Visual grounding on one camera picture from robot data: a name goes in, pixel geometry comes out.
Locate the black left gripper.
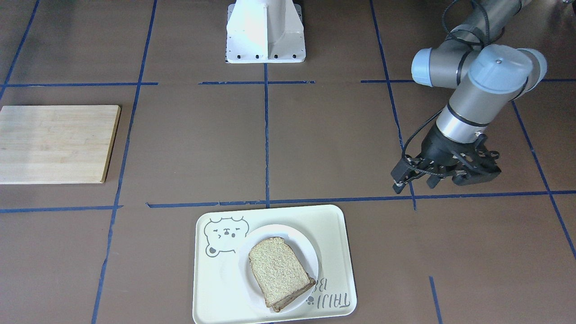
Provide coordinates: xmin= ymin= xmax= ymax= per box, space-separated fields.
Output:
xmin=391 ymin=125 xmax=501 ymax=194

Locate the white round plate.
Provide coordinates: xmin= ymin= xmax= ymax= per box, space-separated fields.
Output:
xmin=236 ymin=224 xmax=320 ymax=317

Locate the bread slice with brown crust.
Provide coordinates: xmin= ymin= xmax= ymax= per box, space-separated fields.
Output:
xmin=247 ymin=237 xmax=312 ymax=308

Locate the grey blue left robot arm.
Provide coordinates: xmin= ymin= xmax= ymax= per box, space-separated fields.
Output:
xmin=391 ymin=0 xmax=548 ymax=194

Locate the bottom bread slice on plate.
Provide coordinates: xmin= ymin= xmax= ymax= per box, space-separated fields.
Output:
xmin=270 ymin=279 xmax=316 ymax=313

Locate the white pillar with base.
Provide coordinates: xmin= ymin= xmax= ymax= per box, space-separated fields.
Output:
xmin=225 ymin=0 xmax=306 ymax=64

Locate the cream bear tray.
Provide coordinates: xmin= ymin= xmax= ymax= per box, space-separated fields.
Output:
xmin=193 ymin=205 xmax=357 ymax=324

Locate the light wooden cutting board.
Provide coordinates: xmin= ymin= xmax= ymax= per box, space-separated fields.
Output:
xmin=0 ymin=105 xmax=121 ymax=185

